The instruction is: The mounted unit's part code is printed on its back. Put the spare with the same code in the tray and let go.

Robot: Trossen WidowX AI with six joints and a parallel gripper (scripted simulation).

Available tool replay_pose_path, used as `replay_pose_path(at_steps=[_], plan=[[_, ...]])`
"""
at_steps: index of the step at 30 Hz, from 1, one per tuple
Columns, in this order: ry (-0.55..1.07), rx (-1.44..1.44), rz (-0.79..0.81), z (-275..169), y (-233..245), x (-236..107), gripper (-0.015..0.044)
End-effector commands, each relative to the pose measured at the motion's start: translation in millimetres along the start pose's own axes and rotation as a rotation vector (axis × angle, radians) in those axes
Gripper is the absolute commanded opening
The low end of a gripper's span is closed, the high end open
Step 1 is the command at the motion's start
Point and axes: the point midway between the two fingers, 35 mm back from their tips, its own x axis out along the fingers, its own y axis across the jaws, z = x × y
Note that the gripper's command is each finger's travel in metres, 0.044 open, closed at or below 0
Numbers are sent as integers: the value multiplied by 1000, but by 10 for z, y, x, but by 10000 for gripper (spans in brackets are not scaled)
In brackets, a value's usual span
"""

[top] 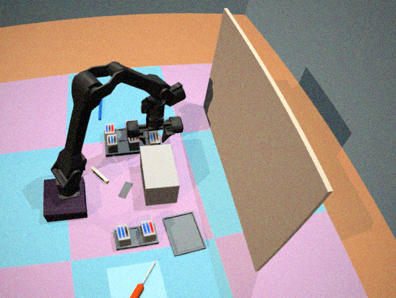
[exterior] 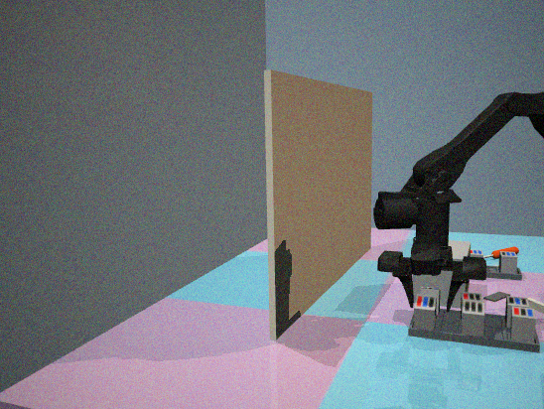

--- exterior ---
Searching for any beige rectangular box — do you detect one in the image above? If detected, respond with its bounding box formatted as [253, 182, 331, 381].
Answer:
[413, 240, 471, 308]

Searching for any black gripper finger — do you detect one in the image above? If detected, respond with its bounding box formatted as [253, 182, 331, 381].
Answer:
[392, 268, 414, 308]
[447, 274, 470, 312]

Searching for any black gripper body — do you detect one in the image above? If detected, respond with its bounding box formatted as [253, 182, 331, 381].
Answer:
[377, 227, 486, 280]

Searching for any tan flat panel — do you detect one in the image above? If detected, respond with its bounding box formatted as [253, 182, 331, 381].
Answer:
[264, 69, 372, 340]

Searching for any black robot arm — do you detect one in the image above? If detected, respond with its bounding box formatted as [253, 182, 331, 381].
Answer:
[373, 92, 544, 276]

